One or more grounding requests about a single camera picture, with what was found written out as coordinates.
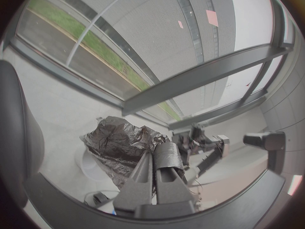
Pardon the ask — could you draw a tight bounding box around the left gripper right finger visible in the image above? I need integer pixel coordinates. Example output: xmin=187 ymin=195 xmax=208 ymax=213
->
xmin=155 ymin=167 xmax=197 ymax=207

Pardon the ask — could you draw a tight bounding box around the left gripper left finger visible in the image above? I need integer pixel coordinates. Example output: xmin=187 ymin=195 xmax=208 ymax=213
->
xmin=113 ymin=151 xmax=153 ymax=212

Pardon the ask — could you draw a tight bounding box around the black plastic bag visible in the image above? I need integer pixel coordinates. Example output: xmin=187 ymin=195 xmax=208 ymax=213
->
xmin=81 ymin=116 xmax=189 ymax=196

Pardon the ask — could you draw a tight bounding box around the white trash bin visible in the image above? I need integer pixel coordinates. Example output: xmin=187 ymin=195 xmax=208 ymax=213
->
xmin=75 ymin=149 xmax=109 ymax=181

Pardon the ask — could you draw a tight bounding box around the window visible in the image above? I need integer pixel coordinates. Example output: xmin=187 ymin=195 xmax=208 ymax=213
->
xmin=10 ymin=0 xmax=298 ymax=131

